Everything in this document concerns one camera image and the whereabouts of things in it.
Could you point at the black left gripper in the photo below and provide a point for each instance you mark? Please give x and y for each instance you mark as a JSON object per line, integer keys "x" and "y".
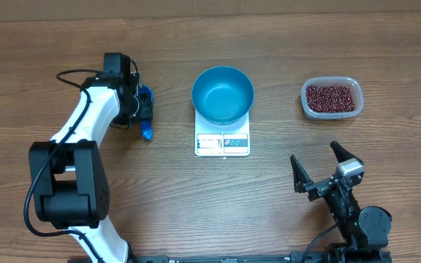
{"x": 145, "y": 113}

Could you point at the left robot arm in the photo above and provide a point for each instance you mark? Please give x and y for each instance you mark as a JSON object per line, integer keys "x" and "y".
{"x": 69, "y": 193}

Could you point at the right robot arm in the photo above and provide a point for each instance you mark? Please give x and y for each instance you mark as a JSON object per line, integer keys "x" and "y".
{"x": 364, "y": 230}

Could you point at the red beans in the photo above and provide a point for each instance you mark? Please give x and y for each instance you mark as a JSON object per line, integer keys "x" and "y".
{"x": 330, "y": 99}

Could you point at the white digital kitchen scale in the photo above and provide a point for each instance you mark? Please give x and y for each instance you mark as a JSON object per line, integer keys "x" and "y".
{"x": 211, "y": 140}

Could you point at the blue plastic measuring scoop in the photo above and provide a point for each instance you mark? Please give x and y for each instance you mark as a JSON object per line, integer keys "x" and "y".
{"x": 146, "y": 111}

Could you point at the clear plastic food container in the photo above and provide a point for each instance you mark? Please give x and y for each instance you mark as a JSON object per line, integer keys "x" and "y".
{"x": 325, "y": 81}

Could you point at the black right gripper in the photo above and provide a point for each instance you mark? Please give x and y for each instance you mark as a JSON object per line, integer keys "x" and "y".
{"x": 302, "y": 183}

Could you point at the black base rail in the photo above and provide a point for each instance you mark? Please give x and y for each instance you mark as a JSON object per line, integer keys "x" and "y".
{"x": 232, "y": 258}

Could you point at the teal metal bowl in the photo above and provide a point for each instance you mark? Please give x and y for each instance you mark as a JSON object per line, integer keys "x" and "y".
{"x": 222, "y": 95}

